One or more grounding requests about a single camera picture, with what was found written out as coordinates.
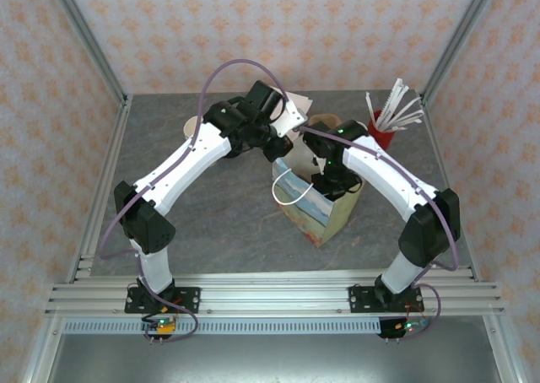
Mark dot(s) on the landscape print paper gift bag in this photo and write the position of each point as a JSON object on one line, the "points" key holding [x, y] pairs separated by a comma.
{"points": [[312, 218]]}

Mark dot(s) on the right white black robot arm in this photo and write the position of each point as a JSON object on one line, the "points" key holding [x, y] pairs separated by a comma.
{"points": [[388, 168]]}

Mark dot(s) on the green paper coffee cup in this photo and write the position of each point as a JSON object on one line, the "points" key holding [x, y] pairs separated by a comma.
{"points": [[192, 127]]}

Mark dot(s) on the white napkin stack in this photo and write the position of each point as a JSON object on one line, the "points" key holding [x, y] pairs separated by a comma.
{"points": [[306, 102]]}

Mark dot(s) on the red plastic cup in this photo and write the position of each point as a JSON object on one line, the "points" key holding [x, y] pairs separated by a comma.
{"points": [[384, 136]]}

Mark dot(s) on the wide aluminium base beam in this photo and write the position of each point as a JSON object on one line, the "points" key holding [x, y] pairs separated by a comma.
{"points": [[274, 294]]}

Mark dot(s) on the grey metal shelf panel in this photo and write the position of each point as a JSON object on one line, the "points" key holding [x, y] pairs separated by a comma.
{"points": [[274, 357]]}

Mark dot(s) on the aluminium frame post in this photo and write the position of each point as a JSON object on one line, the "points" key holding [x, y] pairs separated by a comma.
{"points": [[86, 33], [462, 33]]}

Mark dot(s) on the aluminium frame leg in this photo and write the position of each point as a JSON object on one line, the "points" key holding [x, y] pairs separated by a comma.
{"points": [[504, 349], [42, 349]]}

